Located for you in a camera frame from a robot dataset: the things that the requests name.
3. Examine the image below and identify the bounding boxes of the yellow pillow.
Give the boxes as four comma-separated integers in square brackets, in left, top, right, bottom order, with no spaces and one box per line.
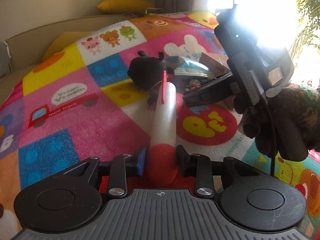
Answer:
[96,0,153,15]
[42,31,93,62]

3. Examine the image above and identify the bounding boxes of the small cartoon boy figurine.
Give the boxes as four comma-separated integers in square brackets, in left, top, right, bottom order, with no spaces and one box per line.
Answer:
[185,79,201,92]

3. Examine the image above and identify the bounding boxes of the potted palm plant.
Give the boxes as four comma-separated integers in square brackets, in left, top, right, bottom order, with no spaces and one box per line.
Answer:
[290,0,320,59]

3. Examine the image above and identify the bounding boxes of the pink cardboard box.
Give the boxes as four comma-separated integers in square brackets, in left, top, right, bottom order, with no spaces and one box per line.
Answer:
[199,53,231,77]

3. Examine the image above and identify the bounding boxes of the white foam rocket toy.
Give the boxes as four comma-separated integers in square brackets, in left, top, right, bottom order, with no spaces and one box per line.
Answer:
[145,71,178,186]

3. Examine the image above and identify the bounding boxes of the black plush toy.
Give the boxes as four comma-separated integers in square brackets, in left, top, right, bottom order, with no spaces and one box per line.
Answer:
[127,50,167,107]

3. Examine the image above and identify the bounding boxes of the gloved right hand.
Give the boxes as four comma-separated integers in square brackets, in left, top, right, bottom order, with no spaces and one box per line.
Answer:
[233,83,319,162]

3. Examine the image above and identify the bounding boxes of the colourful cartoon play mat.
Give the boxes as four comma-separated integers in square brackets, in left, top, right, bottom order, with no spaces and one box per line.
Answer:
[1,12,319,239]

